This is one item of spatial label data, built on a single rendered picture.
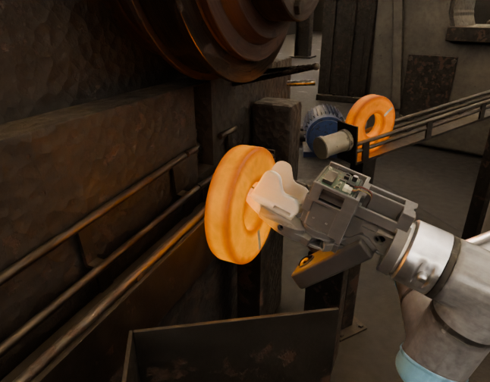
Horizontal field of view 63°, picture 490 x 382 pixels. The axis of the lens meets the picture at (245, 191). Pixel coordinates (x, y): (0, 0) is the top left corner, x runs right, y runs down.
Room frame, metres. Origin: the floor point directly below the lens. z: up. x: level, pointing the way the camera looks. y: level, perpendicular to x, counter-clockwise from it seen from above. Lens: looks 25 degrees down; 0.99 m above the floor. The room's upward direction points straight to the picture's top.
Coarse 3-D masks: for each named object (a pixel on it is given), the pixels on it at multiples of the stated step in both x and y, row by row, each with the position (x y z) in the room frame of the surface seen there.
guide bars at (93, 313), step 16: (192, 224) 0.52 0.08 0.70; (176, 240) 0.48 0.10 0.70; (160, 256) 0.44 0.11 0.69; (144, 272) 0.41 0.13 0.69; (128, 288) 0.39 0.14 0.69; (80, 320) 0.33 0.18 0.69; (64, 336) 0.31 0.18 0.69; (80, 336) 0.33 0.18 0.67; (48, 352) 0.29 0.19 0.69; (32, 368) 0.27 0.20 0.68
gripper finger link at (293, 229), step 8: (264, 208) 0.43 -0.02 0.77; (264, 216) 0.43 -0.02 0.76; (272, 216) 0.42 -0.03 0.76; (280, 216) 0.42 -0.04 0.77; (272, 224) 0.42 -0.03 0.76; (280, 224) 0.41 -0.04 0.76; (288, 224) 0.41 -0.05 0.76; (296, 224) 0.41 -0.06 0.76; (280, 232) 0.41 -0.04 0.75; (288, 232) 0.40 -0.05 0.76; (296, 232) 0.40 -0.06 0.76; (304, 232) 0.41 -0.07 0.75; (296, 240) 0.40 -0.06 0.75; (304, 240) 0.40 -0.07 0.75; (312, 240) 0.41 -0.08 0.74; (320, 240) 0.41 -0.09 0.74
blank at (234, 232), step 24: (216, 168) 0.45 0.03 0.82; (240, 168) 0.44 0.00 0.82; (264, 168) 0.50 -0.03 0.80; (216, 192) 0.42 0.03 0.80; (240, 192) 0.43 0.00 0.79; (216, 216) 0.41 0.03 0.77; (240, 216) 0.43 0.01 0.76; (216, 240) 0.41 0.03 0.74; (240, 240) 0.43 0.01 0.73; (264, 240) 0.49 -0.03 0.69; (240, 264) 0.43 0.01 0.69
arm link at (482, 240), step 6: (480, 234) 0.48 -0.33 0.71; (486, 234) 0.47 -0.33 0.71; (468, 240) 0.48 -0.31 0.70; (474, 240) 0.47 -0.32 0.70; (480, 240) 0.46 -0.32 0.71; (486, 240) 0.46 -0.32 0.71; (480, 246) 0.46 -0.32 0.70; (486, 246) 0.45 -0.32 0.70; (396, 282) 0.49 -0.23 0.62; (402, 288) 0.46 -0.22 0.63; (408, 288) 0.44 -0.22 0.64; (402, 294) 0.45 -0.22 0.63; (402, 300) 0.44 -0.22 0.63
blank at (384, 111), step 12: (372, 96) 1.05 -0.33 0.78; (384, 96) 1.07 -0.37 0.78; (360, 108) 1.03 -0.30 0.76; (372, 108) 1.04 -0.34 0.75; (384, 108) 1.07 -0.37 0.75; (348, 120) 1.03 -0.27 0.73; (360, 120) 1.03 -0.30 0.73; (384, 120) 1.07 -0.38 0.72; (360, 132) 1.03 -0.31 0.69; (372, 132) 1.08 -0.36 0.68; (384, 132) 1.07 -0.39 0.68
